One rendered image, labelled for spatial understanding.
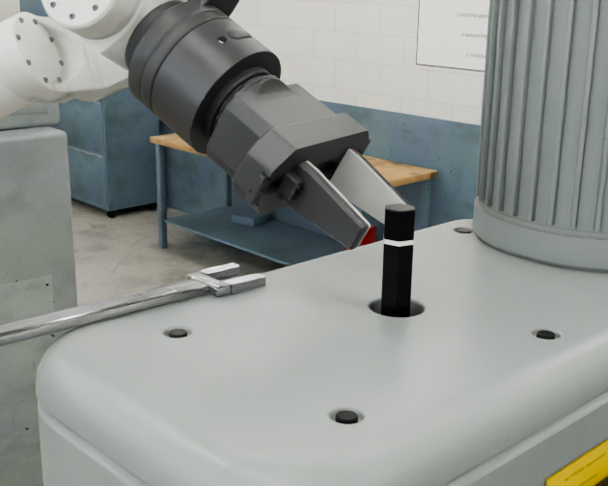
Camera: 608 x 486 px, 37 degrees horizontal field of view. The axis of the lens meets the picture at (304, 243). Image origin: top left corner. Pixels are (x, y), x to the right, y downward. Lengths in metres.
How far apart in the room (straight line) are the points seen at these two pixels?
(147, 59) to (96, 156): 7.40
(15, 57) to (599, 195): 0.44
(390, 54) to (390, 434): 5.79
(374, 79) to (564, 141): 5.63
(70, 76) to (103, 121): 7.12
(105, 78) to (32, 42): 0.06
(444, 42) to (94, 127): 3.38
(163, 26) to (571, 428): 0.37
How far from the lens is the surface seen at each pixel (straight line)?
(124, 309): 0.59
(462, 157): 5.86
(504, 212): 0.73
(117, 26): 0.66
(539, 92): 0.69
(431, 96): 5.99
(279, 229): 6.80
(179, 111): 0.62
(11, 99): 0.73
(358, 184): 0.63
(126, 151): 8.00
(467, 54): 5.79
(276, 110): 0.60
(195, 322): 0.57
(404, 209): 0.58
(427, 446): 0.45
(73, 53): 0.76
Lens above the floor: 2.10
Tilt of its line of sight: 17 degrees down
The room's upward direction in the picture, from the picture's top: 1 degrees clockwise
